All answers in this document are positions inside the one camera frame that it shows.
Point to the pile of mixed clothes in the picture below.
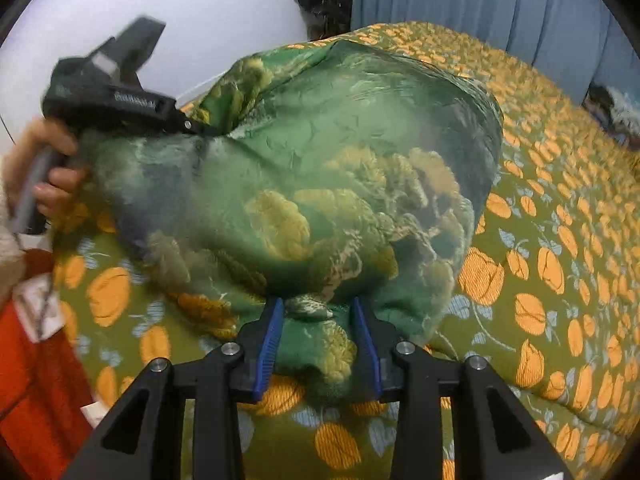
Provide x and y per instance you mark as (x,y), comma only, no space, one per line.
(615,112)

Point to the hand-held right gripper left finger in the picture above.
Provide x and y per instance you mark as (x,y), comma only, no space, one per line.
(267,355)

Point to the orange flower print bedsheet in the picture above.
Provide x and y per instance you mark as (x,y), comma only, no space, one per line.
(540,270)

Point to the person's left hand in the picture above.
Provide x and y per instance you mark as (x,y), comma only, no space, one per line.
(37,140)

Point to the person's orange clothing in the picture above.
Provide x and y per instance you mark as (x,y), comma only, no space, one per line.
(35,390)

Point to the hanging dark and yellow clothes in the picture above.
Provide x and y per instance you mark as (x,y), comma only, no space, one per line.
(325,0)

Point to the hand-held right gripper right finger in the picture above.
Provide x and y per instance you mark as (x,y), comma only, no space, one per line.
(367,355)

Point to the blue curtain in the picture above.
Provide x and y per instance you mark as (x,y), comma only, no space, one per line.
(475,5)

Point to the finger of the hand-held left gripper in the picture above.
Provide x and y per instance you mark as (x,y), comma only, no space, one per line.
(192,126)

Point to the green floral garment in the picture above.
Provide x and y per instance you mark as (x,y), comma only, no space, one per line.
(310,185)

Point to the white clothing label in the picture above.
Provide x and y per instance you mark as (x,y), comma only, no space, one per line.
(37,310)

